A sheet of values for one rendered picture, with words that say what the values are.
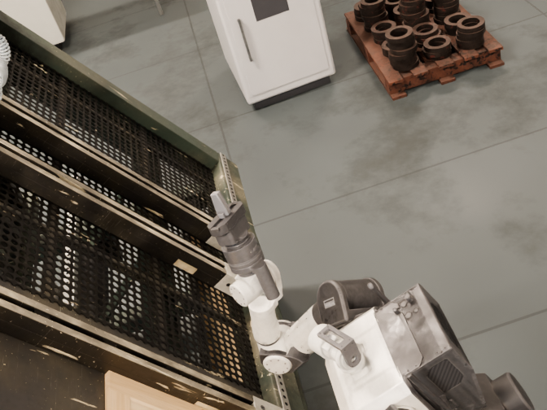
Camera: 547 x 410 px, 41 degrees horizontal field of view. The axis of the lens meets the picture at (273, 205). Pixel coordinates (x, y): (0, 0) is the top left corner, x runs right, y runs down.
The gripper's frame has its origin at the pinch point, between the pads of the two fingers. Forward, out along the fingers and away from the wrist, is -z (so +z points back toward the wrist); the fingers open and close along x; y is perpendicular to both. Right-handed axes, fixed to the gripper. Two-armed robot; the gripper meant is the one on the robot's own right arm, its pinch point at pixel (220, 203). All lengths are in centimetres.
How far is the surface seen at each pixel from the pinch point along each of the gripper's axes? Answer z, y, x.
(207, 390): 45, 17, 16
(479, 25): 70, 25, -336
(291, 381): 74, 20, -19
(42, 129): -21, 72, -25
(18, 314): 0, 31, 40
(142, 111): 0, 93, -92
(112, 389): 27, 25, 34
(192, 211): 29, 58, -54
